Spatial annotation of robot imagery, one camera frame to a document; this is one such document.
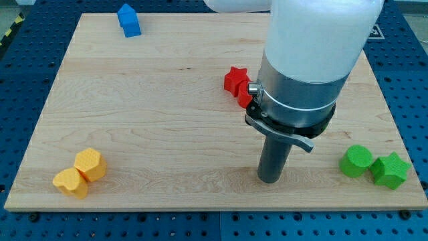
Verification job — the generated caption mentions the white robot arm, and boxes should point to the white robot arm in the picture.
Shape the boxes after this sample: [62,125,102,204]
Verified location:
[204,0,384,128]

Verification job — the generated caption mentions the green circle block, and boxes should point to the green circle block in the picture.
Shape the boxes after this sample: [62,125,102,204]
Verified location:
[339,145,373,177]

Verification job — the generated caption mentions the wooden board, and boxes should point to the wooden board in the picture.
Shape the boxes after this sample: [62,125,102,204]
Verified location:
[5,13,427,212]

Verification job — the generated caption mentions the red star block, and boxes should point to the red star block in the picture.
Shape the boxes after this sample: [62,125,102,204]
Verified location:
[223,66,248,97]

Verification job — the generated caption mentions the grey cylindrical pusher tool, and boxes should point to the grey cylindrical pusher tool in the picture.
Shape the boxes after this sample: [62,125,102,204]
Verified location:
[257,137,292,183]

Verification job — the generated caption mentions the black clamp with lever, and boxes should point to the black clamp with lever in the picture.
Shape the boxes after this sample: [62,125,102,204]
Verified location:
[245,100,336,153]

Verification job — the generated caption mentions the yellow hexagon block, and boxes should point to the yellow hexagon block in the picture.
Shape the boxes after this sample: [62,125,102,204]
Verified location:
[74,148,107,182]

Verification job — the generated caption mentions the blue house-shaped block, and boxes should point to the blue house-shaped block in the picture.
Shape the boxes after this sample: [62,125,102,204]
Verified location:
[117,3,142,37]

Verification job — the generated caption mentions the yellow heart block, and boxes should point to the yellow heart block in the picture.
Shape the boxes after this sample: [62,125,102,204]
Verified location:
[52,167,88,199]

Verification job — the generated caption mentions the green star block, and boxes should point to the green star block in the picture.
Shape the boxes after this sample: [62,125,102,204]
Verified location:
[368,152,411,190]

